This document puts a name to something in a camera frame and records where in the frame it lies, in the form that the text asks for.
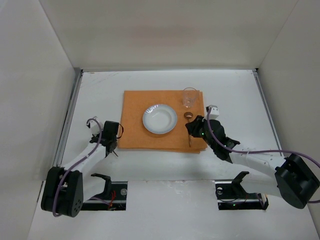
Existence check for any copper spoon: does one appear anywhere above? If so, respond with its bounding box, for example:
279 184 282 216
184 112 193 147

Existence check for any orange cloth placemat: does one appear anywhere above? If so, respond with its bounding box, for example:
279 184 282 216
118 90 207 153

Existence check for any clear plastic cup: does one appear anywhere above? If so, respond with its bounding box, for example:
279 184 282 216
182 87 198 108

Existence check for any white ceramic plate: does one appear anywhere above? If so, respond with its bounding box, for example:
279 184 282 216
142 104 178 135

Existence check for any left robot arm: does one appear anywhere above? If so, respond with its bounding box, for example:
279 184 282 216
40 117 124 218

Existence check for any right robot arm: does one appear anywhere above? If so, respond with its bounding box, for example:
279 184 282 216
185 115 320 209

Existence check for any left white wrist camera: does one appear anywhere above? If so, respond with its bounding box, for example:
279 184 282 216
86 116 103 136

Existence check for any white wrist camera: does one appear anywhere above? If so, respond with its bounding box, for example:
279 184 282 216
86 116 103 136
205 105 220 120

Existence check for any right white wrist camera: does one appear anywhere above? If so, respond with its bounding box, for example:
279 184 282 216
205 105 220 120

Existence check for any left aluminium frame rail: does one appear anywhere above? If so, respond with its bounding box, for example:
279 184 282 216
52 67 83 167

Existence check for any aluminium frame rail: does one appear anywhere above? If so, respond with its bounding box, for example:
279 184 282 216
252 68 282 150
52 67 83 167

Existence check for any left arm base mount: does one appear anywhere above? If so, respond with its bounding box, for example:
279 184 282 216
81 173 128 211

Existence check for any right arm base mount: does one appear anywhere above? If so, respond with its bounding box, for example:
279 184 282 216
215 171 269 211

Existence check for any right aluminium frame rail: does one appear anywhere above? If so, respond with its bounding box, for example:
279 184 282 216
252 68 282 150

